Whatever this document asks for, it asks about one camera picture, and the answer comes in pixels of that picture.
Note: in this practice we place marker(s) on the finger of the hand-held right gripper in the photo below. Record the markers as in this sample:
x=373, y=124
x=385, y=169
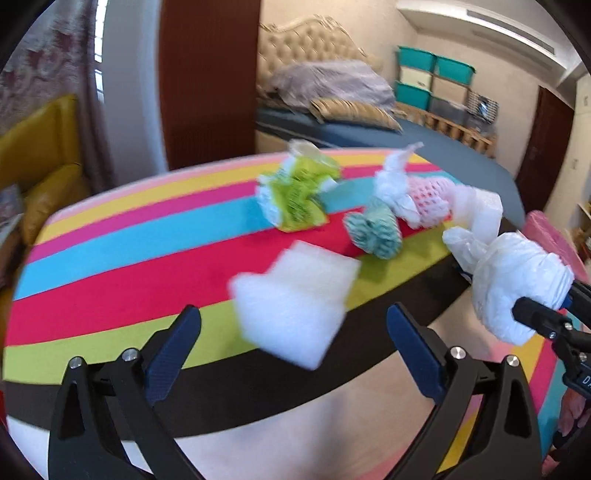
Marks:
x=538, y=314
x=581, y=297

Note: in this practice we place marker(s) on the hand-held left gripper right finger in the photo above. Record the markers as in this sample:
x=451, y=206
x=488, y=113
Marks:
x=415, y=355

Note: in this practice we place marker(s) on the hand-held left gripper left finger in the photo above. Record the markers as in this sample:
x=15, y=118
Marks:
x=173, y=350

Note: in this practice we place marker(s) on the white plastic bag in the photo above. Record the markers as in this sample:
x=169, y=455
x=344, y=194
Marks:
x=517, y=277

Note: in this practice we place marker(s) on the pink plastic bag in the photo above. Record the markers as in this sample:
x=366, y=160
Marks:
x=549, y=235

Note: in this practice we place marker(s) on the white foam sheet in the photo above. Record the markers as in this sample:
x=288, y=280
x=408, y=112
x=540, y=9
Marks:
x=480, y=212
x=295, y=304

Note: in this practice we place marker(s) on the teal patterned wrapper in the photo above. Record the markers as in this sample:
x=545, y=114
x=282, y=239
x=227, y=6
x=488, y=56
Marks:
x=376, y=230

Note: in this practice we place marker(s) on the twisted white tissue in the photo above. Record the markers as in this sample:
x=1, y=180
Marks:
x=395, y=184

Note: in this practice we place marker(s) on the green wrapper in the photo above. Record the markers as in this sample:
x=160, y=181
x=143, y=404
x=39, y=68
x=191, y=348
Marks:
x=300, y=198

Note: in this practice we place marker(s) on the person's right hand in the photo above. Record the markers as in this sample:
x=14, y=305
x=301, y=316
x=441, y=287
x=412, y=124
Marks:
x=577, y=410

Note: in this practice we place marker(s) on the rainbow striped tablecloth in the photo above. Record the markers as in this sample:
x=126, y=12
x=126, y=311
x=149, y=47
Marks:
x=138, y=258

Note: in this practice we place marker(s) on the dark wooden door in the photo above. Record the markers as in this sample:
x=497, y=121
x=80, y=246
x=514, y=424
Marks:
x=545, y=147

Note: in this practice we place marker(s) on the white built-in cabinet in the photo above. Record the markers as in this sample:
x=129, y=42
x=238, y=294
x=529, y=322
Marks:
x=582, y=138

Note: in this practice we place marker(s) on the bed with blue sheet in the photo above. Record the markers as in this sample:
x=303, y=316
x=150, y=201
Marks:
x=438, y=147

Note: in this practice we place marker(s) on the black white checkered bag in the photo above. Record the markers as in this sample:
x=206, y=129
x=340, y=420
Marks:
x=482, y=105

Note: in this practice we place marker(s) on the clear grey storage box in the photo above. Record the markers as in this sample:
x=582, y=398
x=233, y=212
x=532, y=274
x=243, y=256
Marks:
x=448, y=110

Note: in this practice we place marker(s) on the beige plastic storage box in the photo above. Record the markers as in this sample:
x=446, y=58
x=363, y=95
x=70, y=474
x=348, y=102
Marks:
x=451, y=88

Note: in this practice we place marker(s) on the striped pillow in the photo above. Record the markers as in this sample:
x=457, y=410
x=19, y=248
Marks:
x=355, y=113

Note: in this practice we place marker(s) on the yellow leather armchair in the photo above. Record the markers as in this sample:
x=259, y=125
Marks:
x=41, y=138

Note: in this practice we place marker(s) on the teal plastic storage box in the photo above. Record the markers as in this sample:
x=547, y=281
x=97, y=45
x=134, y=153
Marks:
x=415, y=57
x=412, y=94
x=455, y=69

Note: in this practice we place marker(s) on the white plastic storage box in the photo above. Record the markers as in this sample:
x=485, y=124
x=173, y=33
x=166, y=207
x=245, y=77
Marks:
x=415, y=78

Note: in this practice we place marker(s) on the air conditioner vent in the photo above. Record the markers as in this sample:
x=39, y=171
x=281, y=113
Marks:
x=512, y=30

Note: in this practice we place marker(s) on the lilac dotted duvet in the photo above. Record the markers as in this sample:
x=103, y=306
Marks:
x=332, y=83

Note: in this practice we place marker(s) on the lace curtain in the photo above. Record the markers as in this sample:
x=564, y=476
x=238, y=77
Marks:
x=46, y=55

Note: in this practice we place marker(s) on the beige tufted headboard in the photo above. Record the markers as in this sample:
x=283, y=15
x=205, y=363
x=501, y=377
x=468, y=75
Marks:
x=295, y=46

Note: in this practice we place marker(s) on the wooden crib rail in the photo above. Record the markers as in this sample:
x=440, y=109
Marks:
x=457, y=131

